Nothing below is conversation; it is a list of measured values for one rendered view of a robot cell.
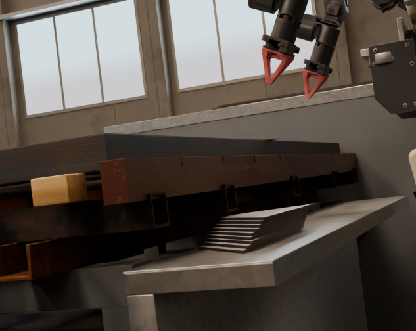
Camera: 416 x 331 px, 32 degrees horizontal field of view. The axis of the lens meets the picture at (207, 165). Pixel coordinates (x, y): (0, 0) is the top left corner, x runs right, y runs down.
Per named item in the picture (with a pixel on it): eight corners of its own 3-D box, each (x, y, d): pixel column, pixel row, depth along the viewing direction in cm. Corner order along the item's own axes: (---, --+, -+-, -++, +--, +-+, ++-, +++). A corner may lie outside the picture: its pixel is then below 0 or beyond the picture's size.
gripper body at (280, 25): (259, 41, 157) (270, 8, 156) (272, 48, 167) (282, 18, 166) (287, 49, 155) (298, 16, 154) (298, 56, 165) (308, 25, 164)
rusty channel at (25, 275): (-14, 284, 102) (-18, 249, 102) (296, 203, 256) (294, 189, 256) (33, 280, 99) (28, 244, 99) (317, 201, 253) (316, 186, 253)
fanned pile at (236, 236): (163, 259, 101) (160, 231, 101) (253, 230, 137) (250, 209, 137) (246, 253, 96) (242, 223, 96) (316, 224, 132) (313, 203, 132)
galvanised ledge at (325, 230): (125, 295, 92) (123, 271, 92) (339, 212, 212) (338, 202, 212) (275, 286, 84) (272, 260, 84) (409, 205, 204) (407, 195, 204)
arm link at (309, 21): (342, 2, 194) (347, 8, 202) (301, -9, 198) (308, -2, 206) (327, 44, 196) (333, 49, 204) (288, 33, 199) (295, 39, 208)
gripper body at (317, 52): (301, 64, 198) (310, 39, 197) (309, 69, 207) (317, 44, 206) (324, 71, 196) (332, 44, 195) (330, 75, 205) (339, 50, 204)
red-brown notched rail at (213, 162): (104, 205, 97) (98, 161, 97) (346, 171, 247) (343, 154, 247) (129, 202, 96) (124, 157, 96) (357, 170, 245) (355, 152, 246)
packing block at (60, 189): (33, 207, 100) (29, 178, 100) (53, 205, 104) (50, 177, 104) (69, 203, 97) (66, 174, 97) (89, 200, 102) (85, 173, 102)
